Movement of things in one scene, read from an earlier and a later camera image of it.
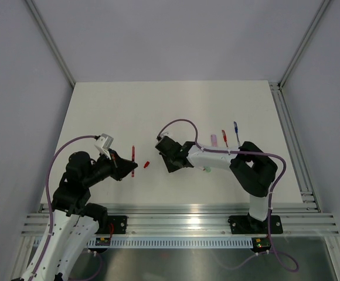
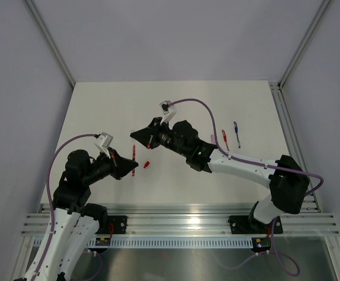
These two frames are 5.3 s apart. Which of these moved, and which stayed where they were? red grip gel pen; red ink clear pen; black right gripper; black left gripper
Moved: black right gripper
Stayed: black left gripper; red grip gel pen; red ink clear pen
